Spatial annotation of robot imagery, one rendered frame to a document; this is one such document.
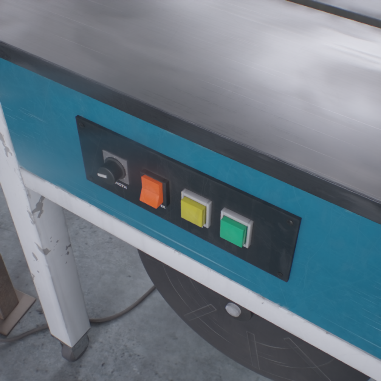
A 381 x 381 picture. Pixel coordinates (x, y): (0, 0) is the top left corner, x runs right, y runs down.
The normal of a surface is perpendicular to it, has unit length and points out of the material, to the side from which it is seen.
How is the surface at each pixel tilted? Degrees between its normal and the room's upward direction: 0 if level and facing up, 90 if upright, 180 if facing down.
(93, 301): 0
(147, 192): 68
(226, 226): 90
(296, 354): 90
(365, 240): 90
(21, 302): 0
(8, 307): 90
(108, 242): 0
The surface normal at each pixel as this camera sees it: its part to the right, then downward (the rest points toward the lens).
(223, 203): -0.56, 0.59
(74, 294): 0.83, 0.40
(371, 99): 0.00, -0.70
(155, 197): -0.51, 0.28
